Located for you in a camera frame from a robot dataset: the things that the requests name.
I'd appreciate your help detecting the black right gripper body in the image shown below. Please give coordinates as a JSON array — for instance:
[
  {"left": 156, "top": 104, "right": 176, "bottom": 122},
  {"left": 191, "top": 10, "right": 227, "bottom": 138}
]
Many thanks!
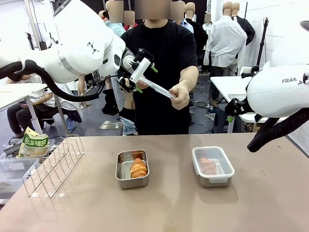
[{"left": 225, "top": 98, "right": 252, "bottom": 116}]

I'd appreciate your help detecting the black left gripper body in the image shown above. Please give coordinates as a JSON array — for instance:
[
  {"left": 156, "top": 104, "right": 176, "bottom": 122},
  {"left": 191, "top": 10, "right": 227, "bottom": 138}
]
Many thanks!
[{"left": 132, "top": 55, "right": 143, "bottom": 71}]

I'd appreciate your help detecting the clear plastic container lid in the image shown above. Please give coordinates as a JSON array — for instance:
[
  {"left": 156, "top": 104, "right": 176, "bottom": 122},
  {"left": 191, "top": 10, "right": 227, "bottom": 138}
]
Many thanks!
[
  {"left": 192, "top": 146, "right": 235, "bottom": 184},
  {"left": 135, "top": 74, "right": 178, "bottom": 100}
]

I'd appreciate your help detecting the golden croissant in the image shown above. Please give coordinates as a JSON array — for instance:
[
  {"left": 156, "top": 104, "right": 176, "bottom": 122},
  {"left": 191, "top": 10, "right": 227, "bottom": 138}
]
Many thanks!
[
  {"left": 130, "top": 157, "right": 148, "bottom": 179},
  {"left": 199, "top": 157, "right": 217, "bottom": 174}
]

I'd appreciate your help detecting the rectangular stainless steel container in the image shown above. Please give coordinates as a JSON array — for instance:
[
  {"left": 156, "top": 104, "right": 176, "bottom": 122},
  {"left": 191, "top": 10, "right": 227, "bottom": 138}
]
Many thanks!
[
  {"left": 192, "top": 146, "right": 235, "bottom": 188},
  {"left": 115, "top": 149, "right": 150, "bottom": 189}
]

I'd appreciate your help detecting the person's right forearm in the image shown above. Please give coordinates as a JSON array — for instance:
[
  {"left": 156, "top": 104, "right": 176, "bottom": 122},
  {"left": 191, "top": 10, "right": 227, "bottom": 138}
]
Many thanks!
[{"left": 124, "top": 90, "right": 136, "bottom": 112}]

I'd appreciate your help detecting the person's left forearm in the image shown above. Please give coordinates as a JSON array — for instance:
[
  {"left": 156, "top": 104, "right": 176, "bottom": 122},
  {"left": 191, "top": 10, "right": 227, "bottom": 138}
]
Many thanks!
[{"left": 180, "top": 65, "right": 199, "bottom": 90}]

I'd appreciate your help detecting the person's left hand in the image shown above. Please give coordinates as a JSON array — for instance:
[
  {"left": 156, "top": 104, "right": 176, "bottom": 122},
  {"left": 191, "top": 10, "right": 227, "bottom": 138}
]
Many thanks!
[{"left": 169, "top": 81, "right": 191, "bottom": 111}]

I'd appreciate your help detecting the white side table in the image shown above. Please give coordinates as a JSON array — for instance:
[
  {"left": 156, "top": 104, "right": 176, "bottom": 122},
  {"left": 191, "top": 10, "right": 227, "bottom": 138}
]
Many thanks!
[{"left": 210, "top": 76, "right": 290, "bottom": 123}]

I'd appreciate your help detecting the person in black t-shirt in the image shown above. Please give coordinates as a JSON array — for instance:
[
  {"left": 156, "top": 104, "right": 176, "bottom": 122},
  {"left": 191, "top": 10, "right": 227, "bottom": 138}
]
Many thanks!
[{"left": 120, "top": 20, "right": 199, "bottom": 135}]

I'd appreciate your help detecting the figure in light blue fleece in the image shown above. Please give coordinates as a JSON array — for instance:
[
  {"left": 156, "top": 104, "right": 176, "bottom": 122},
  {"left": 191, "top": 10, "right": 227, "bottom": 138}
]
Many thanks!
[{"left": 106, "top": 0, "right": 127, "bottom": 32}]

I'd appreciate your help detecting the mannequin in black jacket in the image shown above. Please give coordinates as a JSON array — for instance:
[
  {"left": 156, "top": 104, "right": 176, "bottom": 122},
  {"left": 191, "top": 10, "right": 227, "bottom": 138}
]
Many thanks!
[{"left": 184, "top": 2, "right": 209, "bottom": 49}]

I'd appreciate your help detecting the black tripod stand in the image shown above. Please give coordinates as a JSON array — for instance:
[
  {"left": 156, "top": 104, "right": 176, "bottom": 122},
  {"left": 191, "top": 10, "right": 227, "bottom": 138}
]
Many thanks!
[{"left": 255, "top": 16, "right": 270, "bottom": 68}]

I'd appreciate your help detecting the mannequin in black white shirt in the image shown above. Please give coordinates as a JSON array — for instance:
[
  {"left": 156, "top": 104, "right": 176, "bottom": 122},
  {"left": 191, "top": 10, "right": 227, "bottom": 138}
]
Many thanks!
[{"left": 231, "top": 2, "right": 256, "bottom": 46}]

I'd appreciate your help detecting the seated person in white shirt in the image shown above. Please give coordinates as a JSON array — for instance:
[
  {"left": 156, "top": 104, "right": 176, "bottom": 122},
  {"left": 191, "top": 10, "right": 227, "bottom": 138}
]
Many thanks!
[{"left": 6, "top": 72, "right": 83, "bottom": 141}]

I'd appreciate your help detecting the silver pole stand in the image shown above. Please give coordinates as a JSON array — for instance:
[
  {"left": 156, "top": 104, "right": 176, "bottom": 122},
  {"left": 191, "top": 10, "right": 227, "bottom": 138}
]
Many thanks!
[{"left": 24, "top": 0, "right": 70, "bottom": 136}]

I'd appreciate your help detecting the green snack bag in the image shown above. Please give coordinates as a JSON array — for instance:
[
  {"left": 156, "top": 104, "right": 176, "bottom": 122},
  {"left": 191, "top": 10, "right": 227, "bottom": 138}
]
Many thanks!
[{"left": 16, "top": 127, "right": 50, "bottom": 158}]

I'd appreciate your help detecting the clear plastic storage bin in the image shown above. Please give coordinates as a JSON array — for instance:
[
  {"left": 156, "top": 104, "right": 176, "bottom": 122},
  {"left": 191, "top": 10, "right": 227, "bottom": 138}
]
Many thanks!
[{"left": 0, "top": 157, "right": 41, "bottom": 194}]

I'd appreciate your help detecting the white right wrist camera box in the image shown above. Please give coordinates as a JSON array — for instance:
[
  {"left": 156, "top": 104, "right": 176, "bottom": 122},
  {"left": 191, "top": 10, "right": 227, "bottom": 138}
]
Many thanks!
[{"left": 240, "top": 65, "right": 263, "bottom": 78}]

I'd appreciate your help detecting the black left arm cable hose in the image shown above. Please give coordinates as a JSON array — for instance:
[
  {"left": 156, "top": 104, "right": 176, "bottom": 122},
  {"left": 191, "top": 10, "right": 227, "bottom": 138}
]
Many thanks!
[{"left": 0, "top": 59, "right": 119, "bottom": 102}]

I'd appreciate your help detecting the metal wire lid rack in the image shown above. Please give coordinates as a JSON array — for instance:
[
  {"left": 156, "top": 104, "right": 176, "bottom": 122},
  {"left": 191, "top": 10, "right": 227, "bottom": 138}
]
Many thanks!
[{"left": 22, "top": 135, "right": 85, "bottom": 198}]

